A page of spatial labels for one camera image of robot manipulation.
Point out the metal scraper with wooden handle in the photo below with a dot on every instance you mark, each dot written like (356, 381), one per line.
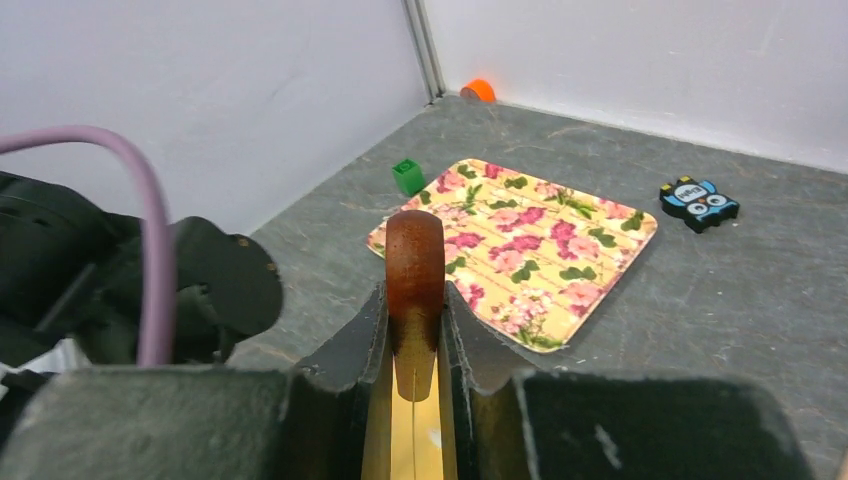
(415, 284)

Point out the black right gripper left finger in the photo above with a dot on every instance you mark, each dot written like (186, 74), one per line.
(324, 418)

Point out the yellow cutting mat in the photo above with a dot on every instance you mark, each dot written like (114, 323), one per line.
(411, 430)

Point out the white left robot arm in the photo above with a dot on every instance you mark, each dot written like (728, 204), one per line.
(72, 270)

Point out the floral pattern tray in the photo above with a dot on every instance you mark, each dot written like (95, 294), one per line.
(532, 258)

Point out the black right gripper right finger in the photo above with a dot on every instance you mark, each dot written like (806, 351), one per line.
(624, 425)

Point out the green plastic block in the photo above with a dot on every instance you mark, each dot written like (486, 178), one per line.
(409, 177)

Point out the orange plastic cap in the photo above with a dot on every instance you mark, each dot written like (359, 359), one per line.
(478, 90)

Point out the black patterned small box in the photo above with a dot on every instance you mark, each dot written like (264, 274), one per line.
(697, 203)

